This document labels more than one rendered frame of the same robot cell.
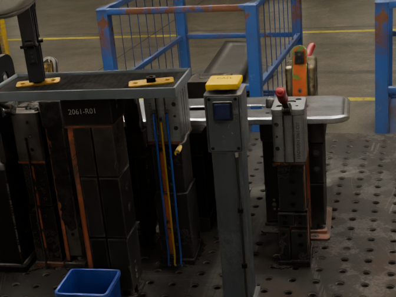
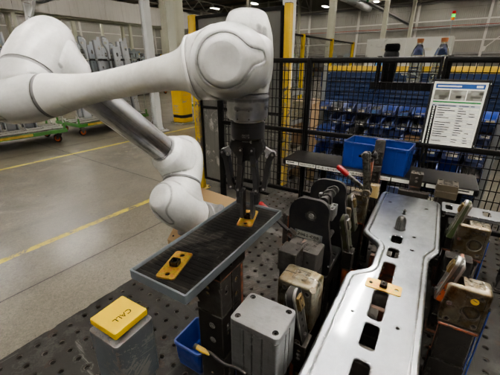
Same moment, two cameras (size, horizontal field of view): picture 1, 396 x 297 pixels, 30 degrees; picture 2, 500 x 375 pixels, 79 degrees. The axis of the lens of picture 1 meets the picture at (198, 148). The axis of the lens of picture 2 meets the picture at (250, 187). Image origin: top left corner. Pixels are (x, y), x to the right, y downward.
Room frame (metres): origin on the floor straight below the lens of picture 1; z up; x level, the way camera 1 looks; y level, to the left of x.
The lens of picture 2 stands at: (1.62, -0.34, 1.52)
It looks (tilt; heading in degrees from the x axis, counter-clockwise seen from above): 22 degrees down; 108
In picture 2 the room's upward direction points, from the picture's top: straight up
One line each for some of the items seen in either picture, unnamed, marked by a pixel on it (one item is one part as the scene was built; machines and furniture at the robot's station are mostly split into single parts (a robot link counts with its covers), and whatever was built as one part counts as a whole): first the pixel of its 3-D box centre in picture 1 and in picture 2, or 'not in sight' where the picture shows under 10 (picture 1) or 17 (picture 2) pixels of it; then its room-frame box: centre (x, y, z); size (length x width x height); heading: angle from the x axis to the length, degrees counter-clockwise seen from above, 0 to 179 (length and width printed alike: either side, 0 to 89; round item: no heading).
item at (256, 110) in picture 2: not in sight; (247, 107); (1.41, 0.30, 1.43); 0.09 x 0.09 x 0.06
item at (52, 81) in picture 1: (38, 80); (248, 216); (1.41, 0.30, 1.17); 0.08 x 0.04 x 0.01; 95
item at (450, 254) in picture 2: not in sight; (447, 295); (1.98, 0.57, 0.84); 0.11 x 0.08 x 0.29; 167
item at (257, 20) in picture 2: not in sight; (246, 52); (1.41, 0.29, 1.54); 0.13 x 0.11 x 0.16; 100
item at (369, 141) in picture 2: not in sight; (377, 154); (1.78, 1.26, 1.09); 0.30 x 0.17 x 0.13; 161
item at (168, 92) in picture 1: (90, 84); (218, 238); (1.37, 0.19, 1.16); 0.37 x 0.14 x 0.02; 77
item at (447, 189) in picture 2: not in sight; (437, 220); (2.05, 1.03, 0.88); 0.08 x 0.08 x 0.36; 77
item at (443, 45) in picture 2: not in sight; (440, 61); (2.01, 1.42, 1.53); 0.06 x 0.06 x 0.20
